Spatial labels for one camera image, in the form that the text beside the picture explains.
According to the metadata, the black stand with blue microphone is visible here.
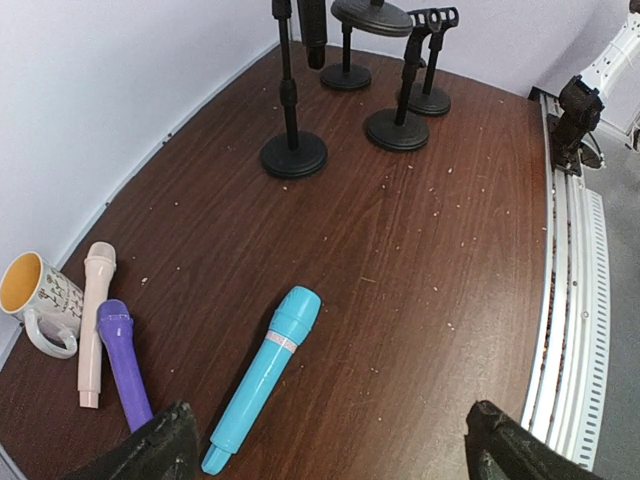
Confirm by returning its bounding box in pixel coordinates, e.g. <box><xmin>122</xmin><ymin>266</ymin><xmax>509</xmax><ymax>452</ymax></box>
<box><xmin>330</xmin><ymin>0</ymin><xmax>413</xmax><ymax>38</ymax></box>

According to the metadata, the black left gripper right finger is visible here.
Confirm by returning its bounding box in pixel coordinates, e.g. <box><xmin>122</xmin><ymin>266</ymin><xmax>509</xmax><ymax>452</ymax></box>
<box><xmin>465</xmin><ymin>400</ymin><xmax>599</xmax><ymax>480</ymax></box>

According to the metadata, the black stand with glitter microphone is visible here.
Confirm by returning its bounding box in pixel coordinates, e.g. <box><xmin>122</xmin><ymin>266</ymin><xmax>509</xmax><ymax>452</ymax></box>
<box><xmin>320</xmin><ymin>23</ymin><xmax>372</xmax><ymax>92</ymax></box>

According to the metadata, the pale pink microphone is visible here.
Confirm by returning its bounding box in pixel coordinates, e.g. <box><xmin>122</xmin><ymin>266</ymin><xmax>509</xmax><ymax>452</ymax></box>
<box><xmin>77</xmin><ymin>242</ymin><xmax>117</xmax><ymax>409</ymax></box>

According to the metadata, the black microphone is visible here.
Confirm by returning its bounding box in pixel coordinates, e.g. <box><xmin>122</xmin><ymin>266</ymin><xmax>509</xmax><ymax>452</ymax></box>
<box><xmin>297</xmin><ymin>0</ymin><xmax>327</xmax><ymax>70</ymax></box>

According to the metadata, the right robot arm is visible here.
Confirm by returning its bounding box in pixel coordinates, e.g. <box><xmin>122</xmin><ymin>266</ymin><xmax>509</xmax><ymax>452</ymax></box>
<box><xmin>546</xmin><ymin>1</ymin><xmax>639</xmax><ymax>176</ymax></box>

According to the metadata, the black stand for pink microphone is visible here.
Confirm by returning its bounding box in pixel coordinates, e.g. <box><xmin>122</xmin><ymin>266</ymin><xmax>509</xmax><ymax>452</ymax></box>
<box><xmin>365</xmin><ymin>8</ymin><xmax>442</xmax><ymax>152</ymax></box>

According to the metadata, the blue microphone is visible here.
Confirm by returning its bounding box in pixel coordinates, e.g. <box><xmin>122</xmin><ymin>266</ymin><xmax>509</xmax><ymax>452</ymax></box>
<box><xmin>201</xmin><ymin>286</ymin><xmax>322</xmax><ymax>476</ymax></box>

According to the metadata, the purple microphone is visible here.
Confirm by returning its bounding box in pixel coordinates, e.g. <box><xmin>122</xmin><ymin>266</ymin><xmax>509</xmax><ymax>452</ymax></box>
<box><xmin>98</xmin><ymin>299</ymin><xmax>153</xmax><ymax>433</ymax></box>

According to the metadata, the white floral ceramic mug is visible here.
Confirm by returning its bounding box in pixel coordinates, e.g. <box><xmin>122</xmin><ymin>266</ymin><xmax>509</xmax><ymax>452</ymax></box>
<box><xmin>1</xmin><ymin>251</ymin><xmax>83</xmax><ymax>359</ymax></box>

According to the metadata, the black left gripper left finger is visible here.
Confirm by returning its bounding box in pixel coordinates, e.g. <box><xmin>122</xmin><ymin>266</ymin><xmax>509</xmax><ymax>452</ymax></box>
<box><xmin>66</xmin><ymin>401</ymin><xmax>200</xmax><ymax>480</ymax></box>

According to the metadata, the black stand for purple microphone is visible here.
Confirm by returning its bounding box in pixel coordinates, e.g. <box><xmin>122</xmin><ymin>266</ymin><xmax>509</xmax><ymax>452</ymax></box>
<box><xmin>405</xmin><ymin>7</ymin><xmax>459</xmax><ymax>117</ymax></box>

